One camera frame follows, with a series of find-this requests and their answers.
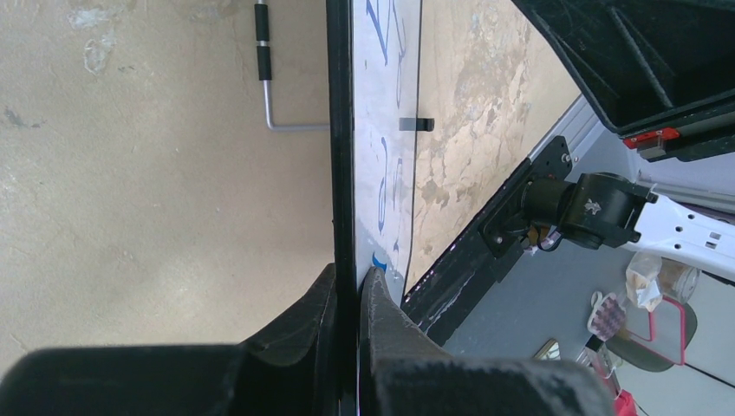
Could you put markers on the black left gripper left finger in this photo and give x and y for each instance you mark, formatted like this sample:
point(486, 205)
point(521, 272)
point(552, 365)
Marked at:
point(286, 368)

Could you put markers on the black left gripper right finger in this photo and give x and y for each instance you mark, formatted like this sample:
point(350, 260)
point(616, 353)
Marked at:
point(403, 372)

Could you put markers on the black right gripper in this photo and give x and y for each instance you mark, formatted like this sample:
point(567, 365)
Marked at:
point(648, 64)

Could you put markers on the black framed whiteboard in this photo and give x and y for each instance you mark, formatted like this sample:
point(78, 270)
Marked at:
point(373, 95)

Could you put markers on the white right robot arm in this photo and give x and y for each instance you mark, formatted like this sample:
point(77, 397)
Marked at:
point(606, 209)

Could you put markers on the black base beam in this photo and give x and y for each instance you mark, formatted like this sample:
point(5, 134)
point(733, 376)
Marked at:
point(484, 252)

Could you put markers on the patterned phone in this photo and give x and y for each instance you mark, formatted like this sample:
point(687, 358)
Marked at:
point(550, 351)

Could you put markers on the purple patterned cloth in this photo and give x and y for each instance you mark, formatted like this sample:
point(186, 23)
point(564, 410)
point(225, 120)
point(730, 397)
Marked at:
point(607, 316)

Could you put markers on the pink 3d printed part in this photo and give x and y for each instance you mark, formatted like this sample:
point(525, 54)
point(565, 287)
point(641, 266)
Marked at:
point(624, 404)

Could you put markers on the clear jar labelled clean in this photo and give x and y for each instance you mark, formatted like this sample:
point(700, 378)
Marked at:
point(677, 281)

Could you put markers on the pink framed tablet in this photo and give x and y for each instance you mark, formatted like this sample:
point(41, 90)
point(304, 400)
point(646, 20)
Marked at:
point(656, 341)

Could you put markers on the aluminium frame rail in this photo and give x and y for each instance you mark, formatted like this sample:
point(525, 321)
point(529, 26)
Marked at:
point(581, 128)

